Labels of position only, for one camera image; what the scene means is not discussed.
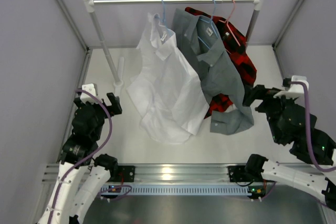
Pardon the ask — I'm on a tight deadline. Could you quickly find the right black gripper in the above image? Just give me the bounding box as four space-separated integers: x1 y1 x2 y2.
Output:
242 85 294 144

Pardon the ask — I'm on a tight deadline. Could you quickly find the white shirt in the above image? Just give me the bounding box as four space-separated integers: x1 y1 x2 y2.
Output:
127 13 209 145

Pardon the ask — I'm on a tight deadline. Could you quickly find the light blue hanger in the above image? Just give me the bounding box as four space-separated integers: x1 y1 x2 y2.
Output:
161 0 173 36

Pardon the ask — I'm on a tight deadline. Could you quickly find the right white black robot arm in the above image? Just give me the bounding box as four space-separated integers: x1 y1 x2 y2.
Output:
243 81 335 210

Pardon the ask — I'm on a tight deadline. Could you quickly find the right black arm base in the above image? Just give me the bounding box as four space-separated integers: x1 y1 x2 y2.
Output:
228 165 276 202

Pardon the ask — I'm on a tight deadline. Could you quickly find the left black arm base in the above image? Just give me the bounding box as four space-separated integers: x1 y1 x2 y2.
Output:
114 165 135 183

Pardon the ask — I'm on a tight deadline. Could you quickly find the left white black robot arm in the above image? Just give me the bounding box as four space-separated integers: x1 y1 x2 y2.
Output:
38 89 122 223

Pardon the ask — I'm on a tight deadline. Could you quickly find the red black plaid shirt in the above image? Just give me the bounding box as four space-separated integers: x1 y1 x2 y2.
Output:
184 6 257 119

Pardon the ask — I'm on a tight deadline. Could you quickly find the grey button-up shirt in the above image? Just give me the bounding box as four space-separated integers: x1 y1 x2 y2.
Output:
172 9 254 135

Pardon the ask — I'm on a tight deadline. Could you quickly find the blue hanger holding grey shirt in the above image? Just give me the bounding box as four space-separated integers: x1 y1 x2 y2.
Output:
196 0 219 50

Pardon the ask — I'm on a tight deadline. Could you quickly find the white metal clothes rack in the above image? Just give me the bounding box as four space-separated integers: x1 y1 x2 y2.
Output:
82 0 264 95

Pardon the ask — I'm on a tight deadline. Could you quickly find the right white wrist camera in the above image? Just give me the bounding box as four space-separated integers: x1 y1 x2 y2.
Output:
274 76 309 99

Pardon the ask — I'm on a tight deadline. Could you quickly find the pink wire hanger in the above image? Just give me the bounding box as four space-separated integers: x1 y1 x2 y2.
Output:
218 0 241 47

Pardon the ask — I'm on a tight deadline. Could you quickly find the slotted grey cable duct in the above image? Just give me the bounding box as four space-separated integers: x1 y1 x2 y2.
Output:
101 185 251 196

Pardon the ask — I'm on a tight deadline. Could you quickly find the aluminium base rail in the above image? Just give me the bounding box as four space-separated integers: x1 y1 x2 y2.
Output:
41 163 329 183

